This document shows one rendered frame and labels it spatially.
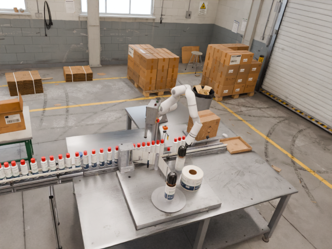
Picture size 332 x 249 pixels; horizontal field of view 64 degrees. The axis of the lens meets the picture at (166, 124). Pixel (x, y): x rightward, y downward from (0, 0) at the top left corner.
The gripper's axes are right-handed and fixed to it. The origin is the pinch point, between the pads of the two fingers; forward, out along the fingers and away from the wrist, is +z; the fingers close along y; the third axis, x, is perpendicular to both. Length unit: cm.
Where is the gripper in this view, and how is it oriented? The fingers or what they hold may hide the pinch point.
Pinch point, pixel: (186, 146)
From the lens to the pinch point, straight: 297.3
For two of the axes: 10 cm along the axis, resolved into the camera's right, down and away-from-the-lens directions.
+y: 3.9, 5.1, -7.7
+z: -4.2, 8.4, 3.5
